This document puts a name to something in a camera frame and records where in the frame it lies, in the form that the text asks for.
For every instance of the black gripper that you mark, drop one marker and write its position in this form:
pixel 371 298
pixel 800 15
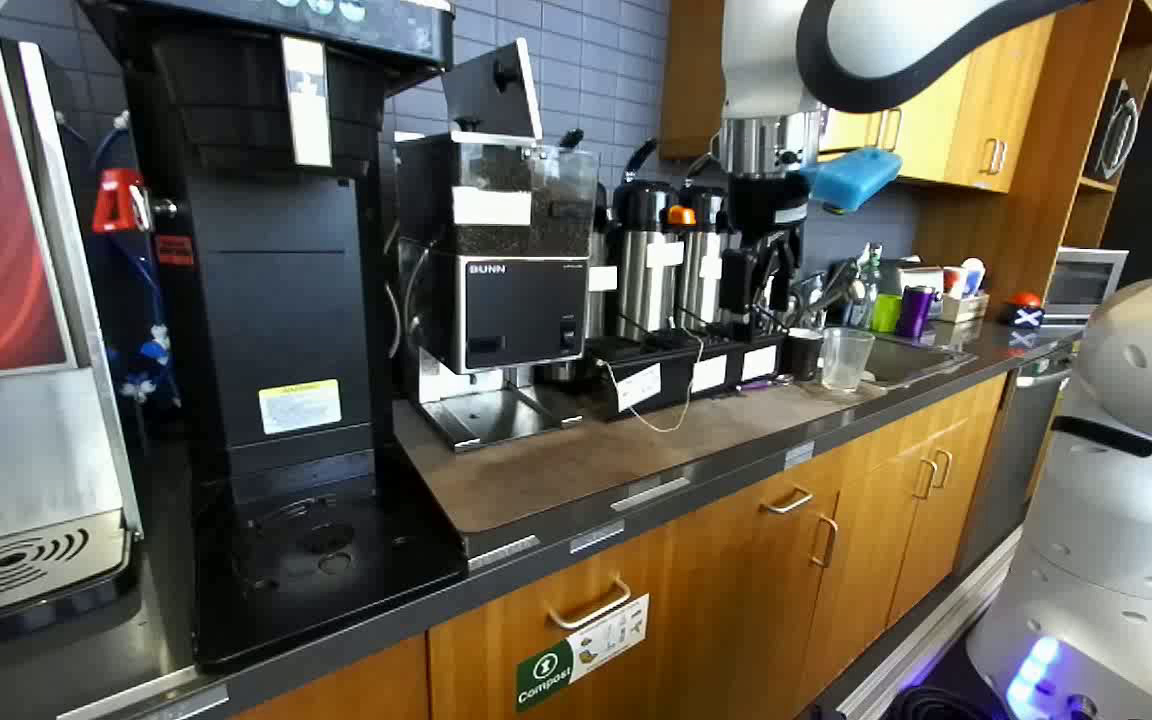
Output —
pixel 767 204

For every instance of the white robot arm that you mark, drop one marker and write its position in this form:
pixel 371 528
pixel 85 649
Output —
pixel 1138 427

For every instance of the black coffee grinder with hopper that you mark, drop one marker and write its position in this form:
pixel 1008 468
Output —
pixel 517 304

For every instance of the steel grinder hopper lid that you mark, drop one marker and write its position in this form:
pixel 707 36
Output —
pixel 491 88

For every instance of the large black coffee brewer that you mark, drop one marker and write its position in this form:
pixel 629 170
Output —
pixel 279 265

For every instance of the steel airpot orange button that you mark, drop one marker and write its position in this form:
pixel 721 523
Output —
pixel 703 265

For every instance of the black cup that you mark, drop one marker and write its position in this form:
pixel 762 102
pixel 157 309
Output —
pixel 800 354

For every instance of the clear bottle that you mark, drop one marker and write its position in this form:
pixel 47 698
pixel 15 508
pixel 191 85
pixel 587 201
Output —
pixel 865 282

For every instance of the clear plastic cup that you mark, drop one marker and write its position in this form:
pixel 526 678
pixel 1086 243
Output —
pixel 847 363

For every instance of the black airpot rack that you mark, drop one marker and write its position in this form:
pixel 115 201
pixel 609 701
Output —
pixel 682 364

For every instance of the steel airpot black top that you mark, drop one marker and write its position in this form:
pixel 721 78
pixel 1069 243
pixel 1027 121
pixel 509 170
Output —
pixel 645 265

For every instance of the green cup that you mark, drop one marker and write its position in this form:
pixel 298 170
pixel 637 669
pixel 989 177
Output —
pixel 884 313

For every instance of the purple cup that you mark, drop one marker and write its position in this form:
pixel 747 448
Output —
pixel 917 313

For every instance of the white condiment container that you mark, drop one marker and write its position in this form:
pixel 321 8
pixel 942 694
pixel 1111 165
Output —
pixel 962 298

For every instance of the red round object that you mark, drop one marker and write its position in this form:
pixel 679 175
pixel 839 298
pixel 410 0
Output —
pixel 1027 309

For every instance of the wooden base cabinet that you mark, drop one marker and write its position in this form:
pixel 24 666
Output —
pixel 762 572

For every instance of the stainless dishwasher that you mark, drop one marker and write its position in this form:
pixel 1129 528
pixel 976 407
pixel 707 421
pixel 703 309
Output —
pixel 1008 453

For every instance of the silver small microwave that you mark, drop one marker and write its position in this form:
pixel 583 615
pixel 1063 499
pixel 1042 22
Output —
pixel 1082 282

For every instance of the black round shelf item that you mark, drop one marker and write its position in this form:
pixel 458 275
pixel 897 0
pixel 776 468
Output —
pixel 1114 134

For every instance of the green white cabinet sticker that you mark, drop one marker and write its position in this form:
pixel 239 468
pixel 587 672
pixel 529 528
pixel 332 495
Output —
pixel 583 649

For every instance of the wooden open shelf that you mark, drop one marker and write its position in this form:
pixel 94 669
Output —
pixel 1143 42

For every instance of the white red hot-water dispenser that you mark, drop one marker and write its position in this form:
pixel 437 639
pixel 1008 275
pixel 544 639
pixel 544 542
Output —
pixel 19 400

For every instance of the wooden wall cabinet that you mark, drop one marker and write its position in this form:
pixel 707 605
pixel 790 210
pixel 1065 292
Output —
pixel 989 94

